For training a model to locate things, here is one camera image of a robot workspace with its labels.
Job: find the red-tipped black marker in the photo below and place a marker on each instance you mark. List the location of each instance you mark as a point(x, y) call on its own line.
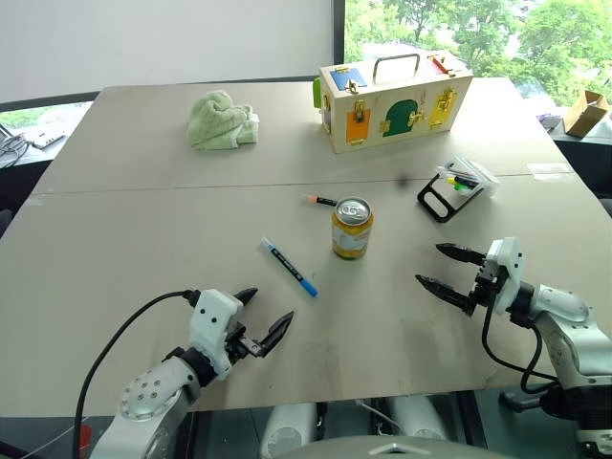
point(321, 200)

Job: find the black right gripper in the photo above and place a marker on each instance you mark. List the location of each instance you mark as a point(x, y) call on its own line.
point(488, 283)

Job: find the small red object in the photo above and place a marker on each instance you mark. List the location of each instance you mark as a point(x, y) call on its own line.
point(85, 436)

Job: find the wooden lock box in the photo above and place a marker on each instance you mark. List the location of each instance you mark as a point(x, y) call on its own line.
point(397, 112)

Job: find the yellow drink can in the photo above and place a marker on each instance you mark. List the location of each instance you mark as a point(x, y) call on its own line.
point(352, 234)

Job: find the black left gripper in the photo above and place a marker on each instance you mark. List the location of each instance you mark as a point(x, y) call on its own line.
point(239, 346)

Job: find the light green towel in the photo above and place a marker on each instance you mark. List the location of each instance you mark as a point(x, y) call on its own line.
point(217, 122)

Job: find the white flat device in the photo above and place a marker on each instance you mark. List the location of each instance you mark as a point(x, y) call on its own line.
point(49, 141)

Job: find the silver rounded robot leg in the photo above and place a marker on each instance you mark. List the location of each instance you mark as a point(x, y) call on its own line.
point(287, 430)
point(416, 418)

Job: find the blue marker pen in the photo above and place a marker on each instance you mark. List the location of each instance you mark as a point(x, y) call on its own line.
point(289, 267)

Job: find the brown cardboard box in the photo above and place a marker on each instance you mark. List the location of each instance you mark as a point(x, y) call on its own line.
point(587, 115)

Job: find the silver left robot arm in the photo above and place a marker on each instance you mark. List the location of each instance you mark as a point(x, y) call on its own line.
point(153, 397)

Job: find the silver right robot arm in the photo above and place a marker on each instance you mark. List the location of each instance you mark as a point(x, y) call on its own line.
point(569, 330)

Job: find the purple packet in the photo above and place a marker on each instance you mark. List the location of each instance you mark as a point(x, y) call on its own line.
point(549, 118)

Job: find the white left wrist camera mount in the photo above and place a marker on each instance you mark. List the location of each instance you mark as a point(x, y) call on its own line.
point(212, 320)

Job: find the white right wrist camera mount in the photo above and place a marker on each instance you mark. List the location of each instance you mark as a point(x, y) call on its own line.
point(509, 268)

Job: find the clear plastic box with markers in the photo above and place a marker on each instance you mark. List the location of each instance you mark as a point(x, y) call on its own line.
point(444, 201)

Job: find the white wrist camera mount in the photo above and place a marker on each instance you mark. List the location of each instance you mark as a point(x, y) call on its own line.
point(509, 268)
point(212, 320)

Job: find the grey robot torso cover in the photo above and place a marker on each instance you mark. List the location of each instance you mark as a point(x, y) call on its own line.
point(382, 449)

